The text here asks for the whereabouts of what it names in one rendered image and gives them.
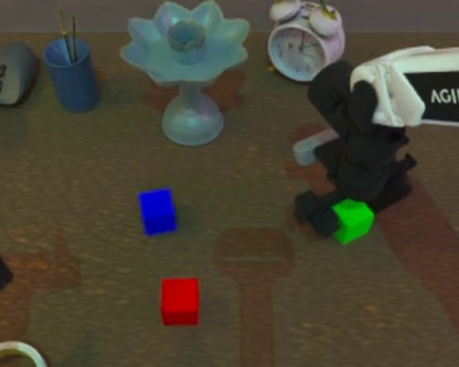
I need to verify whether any green cube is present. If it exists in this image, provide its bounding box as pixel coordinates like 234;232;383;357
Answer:
331;198;376;245

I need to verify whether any blue cube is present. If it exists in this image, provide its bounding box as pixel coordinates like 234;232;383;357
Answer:
138;187;177;236

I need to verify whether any red cube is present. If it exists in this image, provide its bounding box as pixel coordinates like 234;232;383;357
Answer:
160;277;200;326

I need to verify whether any white rectangular bar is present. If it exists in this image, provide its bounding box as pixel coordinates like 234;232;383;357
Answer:
292;128;341;166

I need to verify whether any pink alarm clock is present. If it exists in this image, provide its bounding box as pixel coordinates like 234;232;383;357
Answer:
266;0;347;83

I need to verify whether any blue lotus glass stand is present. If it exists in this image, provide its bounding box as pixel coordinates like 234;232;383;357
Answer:
119;0;250;147

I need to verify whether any grey computer mouse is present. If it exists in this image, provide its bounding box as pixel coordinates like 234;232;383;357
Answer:
0;42;39;107

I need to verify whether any blue cup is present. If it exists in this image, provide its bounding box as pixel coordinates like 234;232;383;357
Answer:
42;37;102;114

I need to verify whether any thin stick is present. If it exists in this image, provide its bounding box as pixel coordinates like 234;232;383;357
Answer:
70;14;78;63
58;8;73;62

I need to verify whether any white ring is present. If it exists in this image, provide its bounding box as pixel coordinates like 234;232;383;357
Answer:
0;341;47;367

